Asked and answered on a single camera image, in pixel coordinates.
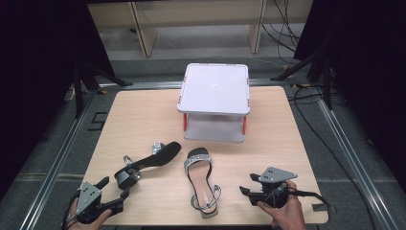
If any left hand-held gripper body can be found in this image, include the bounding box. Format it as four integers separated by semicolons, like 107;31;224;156
75;180;125;225

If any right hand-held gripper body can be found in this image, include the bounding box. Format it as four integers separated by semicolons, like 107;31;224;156
248;166;299;210

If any black heeled rhinestone sandal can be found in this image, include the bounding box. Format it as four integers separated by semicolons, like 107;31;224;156
183;147;222;220
113;141;183;192

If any white two-tier shoe rack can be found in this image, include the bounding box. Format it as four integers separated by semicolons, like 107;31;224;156
176;62;251;144

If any person's left hand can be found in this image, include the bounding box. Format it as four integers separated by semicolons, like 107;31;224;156
67;197;113;230

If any person's right hand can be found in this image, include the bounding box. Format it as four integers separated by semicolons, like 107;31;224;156
256;179;307;230

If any grey tape strip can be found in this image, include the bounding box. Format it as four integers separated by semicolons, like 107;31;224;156
310;202;337;215

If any black metal stand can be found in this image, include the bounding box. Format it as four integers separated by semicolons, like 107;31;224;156
72;58;134;120
270;47;333;111

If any dark curtain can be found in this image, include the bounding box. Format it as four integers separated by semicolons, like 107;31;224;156
0;0;117;200
292;0;406;195

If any light wooden desk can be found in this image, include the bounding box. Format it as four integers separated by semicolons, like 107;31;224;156
86;0;314;58

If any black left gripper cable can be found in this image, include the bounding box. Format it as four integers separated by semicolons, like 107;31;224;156
60;190;79;230

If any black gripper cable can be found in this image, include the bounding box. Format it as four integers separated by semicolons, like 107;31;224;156
60;190;79;230
286;187;333;214

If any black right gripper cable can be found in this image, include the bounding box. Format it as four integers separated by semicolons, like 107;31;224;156
286;187;333;214

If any aluminium floor rail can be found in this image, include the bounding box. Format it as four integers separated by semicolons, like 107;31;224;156
98;78;315;91
18;90;98;230
313;85;400;230

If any long black floor cable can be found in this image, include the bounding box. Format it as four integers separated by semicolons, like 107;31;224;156
287;85;379;230

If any bundle of black cables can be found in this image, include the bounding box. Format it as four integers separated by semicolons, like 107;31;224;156
260;0;308;65

